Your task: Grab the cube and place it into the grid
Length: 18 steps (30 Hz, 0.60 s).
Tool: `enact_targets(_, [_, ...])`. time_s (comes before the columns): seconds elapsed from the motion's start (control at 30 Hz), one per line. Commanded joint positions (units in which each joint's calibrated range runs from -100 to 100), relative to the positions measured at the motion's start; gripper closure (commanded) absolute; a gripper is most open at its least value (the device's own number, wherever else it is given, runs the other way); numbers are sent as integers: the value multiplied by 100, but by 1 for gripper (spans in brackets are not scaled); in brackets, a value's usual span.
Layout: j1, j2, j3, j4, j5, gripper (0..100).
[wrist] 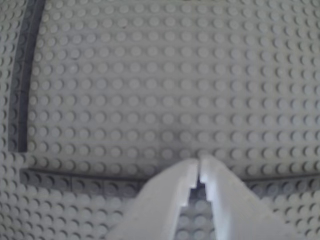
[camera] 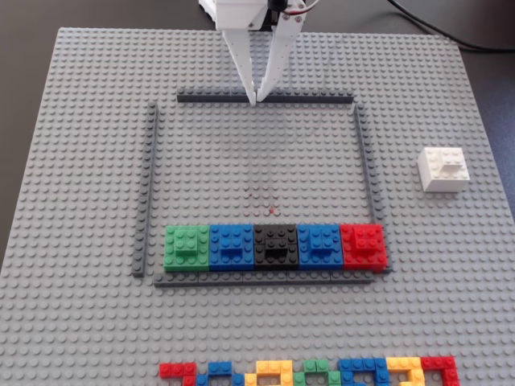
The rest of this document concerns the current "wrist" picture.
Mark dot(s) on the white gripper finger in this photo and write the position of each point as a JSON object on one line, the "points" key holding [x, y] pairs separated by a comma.
{"points": [[230, 207], [162, 200]]}

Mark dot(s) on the grey studded LEGO baseplate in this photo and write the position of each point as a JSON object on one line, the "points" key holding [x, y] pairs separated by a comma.
{"points": [[160, 82]]}

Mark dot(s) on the long dark grey brick strip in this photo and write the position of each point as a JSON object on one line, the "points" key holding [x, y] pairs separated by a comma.
{"points": [[23, 80]]}

